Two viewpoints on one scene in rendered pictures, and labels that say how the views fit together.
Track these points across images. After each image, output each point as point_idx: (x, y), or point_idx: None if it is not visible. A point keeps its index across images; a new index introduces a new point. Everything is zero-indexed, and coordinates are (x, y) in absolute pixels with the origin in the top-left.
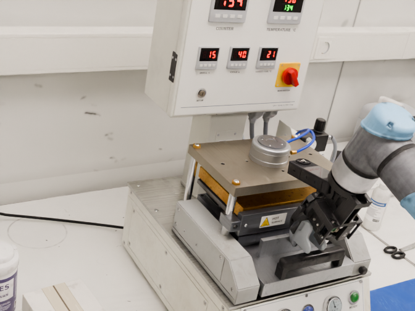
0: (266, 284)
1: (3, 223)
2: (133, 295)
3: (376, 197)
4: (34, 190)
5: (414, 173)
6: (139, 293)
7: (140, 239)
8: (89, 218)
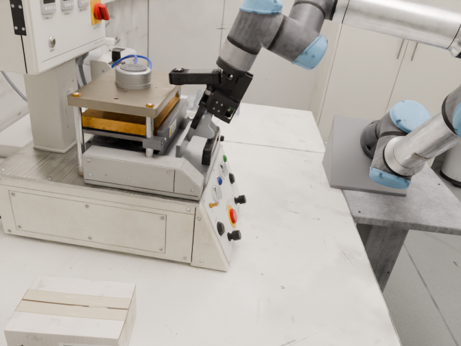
0: (207, 172)
1: None
2: (68, 261)
3: None
4: None
5: (302, 31)
6: (71, 256)
7: (38, 214)
8: None
